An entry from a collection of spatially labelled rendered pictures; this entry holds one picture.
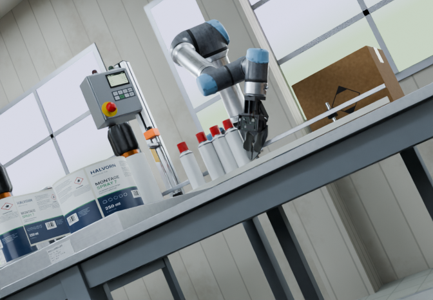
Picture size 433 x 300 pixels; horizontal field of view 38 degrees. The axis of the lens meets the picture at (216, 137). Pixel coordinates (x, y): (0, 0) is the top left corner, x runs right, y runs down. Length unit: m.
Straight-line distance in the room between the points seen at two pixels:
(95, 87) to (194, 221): 1.17
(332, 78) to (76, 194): 1.03
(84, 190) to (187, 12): 3.37
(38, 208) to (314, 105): 0.99
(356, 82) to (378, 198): 2.19
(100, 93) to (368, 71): 0.97
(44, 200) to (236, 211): 0.79
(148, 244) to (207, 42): 1.25
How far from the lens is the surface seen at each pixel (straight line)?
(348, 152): 1.18
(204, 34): 2.45
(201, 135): 2.13
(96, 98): 2.36
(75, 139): 5.49
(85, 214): 1.56
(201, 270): 4.97
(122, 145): 1.94
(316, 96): 2.22
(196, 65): 2.21
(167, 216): 1.27
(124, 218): 1.43
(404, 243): 4.32
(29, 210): 1.84
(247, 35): 4.35
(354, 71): 2.18
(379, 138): 1.16
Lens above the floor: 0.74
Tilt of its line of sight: 8 degrees up
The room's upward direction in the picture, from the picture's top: 24 degrees counter-clockwise
